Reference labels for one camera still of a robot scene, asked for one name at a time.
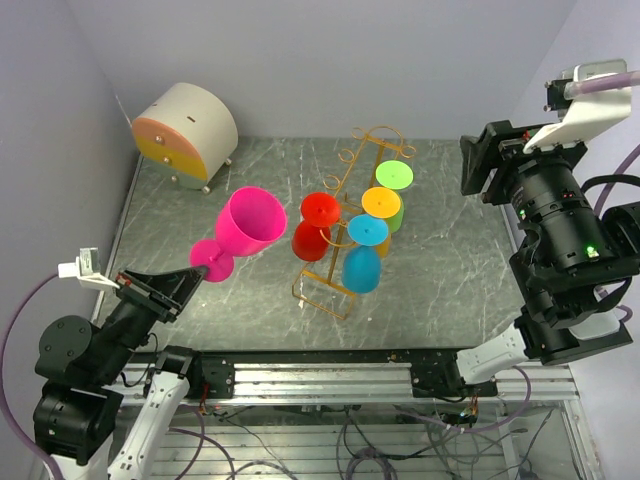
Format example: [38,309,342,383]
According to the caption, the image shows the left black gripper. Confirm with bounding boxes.
[92,261,207,382]

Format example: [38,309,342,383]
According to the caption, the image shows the pink plastic wine glass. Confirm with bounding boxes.
[189,186,288,283]

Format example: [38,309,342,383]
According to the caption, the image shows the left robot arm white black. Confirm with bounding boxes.
[33,266,208,479]

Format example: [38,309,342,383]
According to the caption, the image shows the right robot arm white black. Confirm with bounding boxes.
[440,120,639,396]

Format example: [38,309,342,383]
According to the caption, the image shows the green plastic wine glass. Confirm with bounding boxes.
[376,160,414,233]

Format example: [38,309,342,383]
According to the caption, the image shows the orange plastic wine glass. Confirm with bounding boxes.
[361,186,404,259]

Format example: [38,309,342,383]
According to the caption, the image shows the blue plastic wine glass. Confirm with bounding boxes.
[342,214,389,294]

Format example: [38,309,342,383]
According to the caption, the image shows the red plastic wine glass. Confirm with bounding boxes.
[291,192,341,262]

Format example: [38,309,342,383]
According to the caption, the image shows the round cream mini drawer cabinet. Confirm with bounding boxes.
[132,82,239,194]

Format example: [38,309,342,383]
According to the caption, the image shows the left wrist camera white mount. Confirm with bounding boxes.
[57,247,118,291]

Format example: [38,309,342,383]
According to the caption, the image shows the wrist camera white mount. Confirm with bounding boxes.
[57,247,118,291]
[525,59,639,152]

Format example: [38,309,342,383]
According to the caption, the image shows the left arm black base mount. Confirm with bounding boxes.
[186,353,236,400]

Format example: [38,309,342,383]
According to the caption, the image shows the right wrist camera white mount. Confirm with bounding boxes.
[525,59,639,152]

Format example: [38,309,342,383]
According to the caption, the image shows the gold wire wine glass rack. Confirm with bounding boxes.
[291,125,416,320]

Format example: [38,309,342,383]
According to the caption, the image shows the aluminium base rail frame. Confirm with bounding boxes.
[74,344,601,480]

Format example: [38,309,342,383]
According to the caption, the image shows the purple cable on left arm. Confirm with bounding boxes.
[0,272,64,480]

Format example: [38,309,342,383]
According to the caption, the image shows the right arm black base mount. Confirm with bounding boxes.
[408,348,498,401]

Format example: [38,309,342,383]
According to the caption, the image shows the loose cables under frame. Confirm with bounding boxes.
[164,399,576,480]

